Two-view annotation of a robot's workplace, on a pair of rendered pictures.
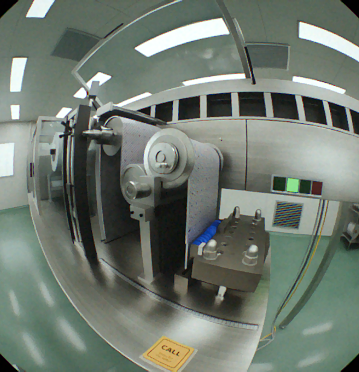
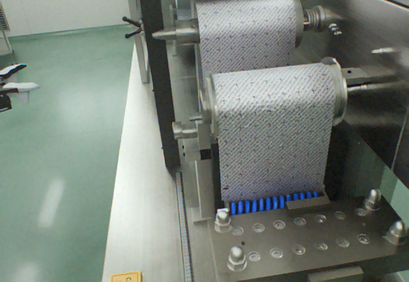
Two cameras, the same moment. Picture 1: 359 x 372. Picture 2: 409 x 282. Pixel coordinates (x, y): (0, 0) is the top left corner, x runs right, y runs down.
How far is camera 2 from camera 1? 0.60 m
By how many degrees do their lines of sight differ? 56
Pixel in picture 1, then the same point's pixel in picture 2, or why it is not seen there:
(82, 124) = (152, 19)
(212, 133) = (373, 31)
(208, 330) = not seen: outside the picture
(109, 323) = (124, 240)
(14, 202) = (115, 15)
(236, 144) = (399, 73)
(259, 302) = not seen: outside the picture
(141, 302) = (168, 235)
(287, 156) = not seen: outside the picture
